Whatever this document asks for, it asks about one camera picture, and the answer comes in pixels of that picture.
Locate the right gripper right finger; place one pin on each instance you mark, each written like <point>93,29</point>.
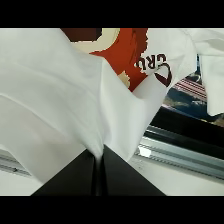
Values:
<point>126,178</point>

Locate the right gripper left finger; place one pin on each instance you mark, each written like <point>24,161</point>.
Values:
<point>71,178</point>

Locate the white T-shirt with red print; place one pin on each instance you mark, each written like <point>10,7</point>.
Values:
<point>60,100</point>

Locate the silver frame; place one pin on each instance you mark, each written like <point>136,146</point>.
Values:
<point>186,158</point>

